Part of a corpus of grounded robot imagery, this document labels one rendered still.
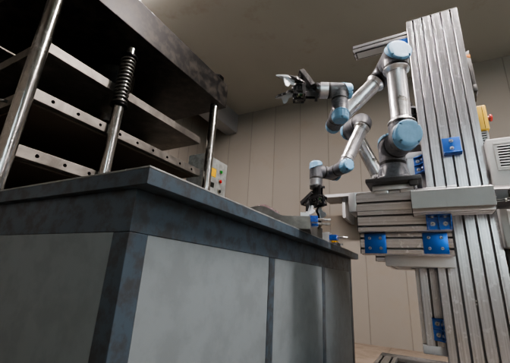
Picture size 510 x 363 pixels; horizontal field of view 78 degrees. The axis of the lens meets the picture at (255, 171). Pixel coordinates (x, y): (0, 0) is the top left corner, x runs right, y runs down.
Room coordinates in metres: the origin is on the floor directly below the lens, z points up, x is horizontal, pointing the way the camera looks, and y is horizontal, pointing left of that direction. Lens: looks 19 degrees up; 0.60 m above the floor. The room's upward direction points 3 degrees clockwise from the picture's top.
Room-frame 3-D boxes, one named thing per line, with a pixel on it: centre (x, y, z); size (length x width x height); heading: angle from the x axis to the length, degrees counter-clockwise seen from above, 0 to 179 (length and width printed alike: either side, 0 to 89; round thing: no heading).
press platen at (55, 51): (1.78, 0.98, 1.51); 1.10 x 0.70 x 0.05; 150
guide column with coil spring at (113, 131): (1.44, 0.72, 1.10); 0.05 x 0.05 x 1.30
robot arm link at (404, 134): (1.23, -0.63, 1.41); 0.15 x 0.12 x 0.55; 177
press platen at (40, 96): (1.78, 0.97, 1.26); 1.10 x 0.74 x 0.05; 150
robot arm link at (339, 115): (1.27, -0.37, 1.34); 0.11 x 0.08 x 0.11; 177
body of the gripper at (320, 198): (1.74, -0.36, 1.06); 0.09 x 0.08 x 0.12; 34
